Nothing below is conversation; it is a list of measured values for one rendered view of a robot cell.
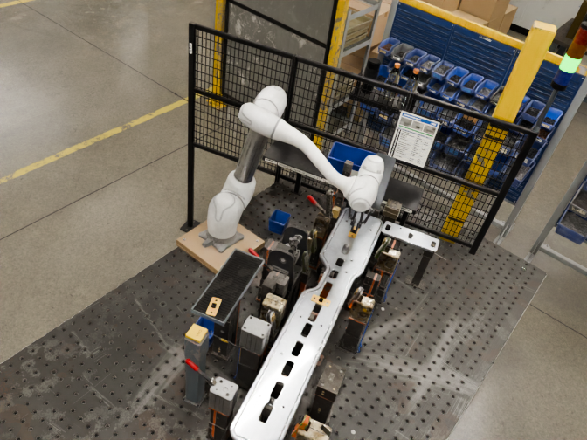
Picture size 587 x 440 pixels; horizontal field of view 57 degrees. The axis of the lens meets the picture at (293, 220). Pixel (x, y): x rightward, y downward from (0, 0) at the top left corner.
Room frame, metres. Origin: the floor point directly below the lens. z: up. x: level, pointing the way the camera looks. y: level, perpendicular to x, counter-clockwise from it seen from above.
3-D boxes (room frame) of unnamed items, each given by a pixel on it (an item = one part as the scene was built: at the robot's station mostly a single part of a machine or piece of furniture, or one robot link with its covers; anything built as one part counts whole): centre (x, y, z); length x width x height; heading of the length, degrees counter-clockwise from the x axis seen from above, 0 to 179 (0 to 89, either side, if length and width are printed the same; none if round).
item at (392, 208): (2.21, -0.50, 0.88); 0.08 x 0.08 x 0.36; 75
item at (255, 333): (1.25, 0.06, 0.90); 0.13 x 0.10 x 0.41; 75
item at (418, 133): (2.48, -0.54, 1.30); 0.23 x 0.02 x 0.31; 75
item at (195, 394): (1.14, 0.27, 0.92); 0.08 x 0.08 x 0.44; 75
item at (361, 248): (1.50, -0.18, 1.00); 1.38 x 0.22 x 0.02; 165
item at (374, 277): (1.74, -0.42, 0.84); 0.11 x 0.08 x 0.29; 75
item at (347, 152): (2.43, -0.28, 1.10); 0.30 x 0.17 x 0.13; 80
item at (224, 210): (2.07, 0.36, 0.91); 0.18 x 0.16 x 0.22; 170
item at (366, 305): (1.54, -0.37, 0.87); 0.12 x 0.09 x 0.35; 75
